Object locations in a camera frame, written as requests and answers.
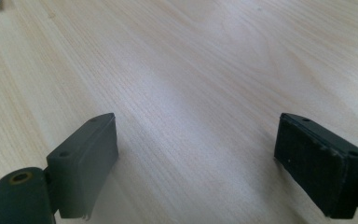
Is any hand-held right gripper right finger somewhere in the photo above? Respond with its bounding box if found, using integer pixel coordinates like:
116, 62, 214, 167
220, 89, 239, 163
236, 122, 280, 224
273, 112, 358, 219

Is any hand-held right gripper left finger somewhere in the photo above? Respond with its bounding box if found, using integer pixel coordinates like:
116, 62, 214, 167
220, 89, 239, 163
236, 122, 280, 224
46, 112, 119, 220

